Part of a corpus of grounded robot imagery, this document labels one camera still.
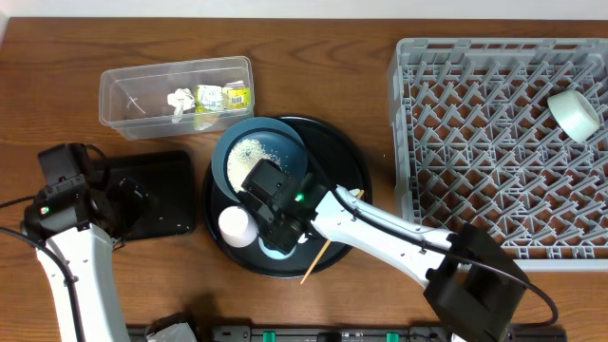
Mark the white tissue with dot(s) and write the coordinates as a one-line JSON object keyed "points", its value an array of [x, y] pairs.
{"points": [[182, 100]]}

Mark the grey dishwasher rack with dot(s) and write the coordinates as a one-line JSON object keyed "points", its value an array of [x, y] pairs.
{"points": [[475, 142]]}

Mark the pile of white rice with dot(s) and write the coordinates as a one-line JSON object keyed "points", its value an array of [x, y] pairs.
{"points": [[243, 158]]}

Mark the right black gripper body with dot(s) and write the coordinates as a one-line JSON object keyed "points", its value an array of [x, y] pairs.
{"points": [[277, 235]]}

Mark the yellow green snack wrapper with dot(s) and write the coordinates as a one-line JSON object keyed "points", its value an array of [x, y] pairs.
{"points": [[211, 101]]}

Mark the light blue cup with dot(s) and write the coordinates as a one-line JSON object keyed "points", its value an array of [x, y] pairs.
{"points": [[273, 253]]}

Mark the blue plate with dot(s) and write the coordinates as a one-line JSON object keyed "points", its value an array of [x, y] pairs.
{"points": [[277, 138]]}

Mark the white pink cup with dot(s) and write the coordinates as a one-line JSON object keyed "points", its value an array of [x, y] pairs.
{"points": [[237, 227]]}

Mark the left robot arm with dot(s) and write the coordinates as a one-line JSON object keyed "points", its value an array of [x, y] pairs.
{"points": [[75, 227]]}

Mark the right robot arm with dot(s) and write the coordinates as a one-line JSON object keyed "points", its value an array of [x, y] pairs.
{"points": [[469, 281]]}

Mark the round black tray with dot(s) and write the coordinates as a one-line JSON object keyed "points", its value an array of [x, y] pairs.
{"points": [[339, 157]]}

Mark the wooden chopstick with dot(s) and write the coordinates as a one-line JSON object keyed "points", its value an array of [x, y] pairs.
{"points": [[319, 255]]}

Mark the clear plastic bin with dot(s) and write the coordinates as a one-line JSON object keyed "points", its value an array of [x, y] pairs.
{"points": [[133, 100]]}

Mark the mint green bowl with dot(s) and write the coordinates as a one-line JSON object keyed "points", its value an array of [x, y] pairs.
{"points": [[574, 114]]}

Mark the white plastic knife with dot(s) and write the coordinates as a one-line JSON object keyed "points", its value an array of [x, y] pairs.
{"points": [[359, 193]]}

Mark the black rectangular tray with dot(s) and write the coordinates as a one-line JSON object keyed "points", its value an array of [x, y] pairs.
{"points": [[168, 179]]}

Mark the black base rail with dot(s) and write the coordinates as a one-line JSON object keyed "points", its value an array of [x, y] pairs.
{"points": [[413, 334]]}

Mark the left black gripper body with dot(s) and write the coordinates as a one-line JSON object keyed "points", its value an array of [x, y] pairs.
{"points": [[120, 200]]}

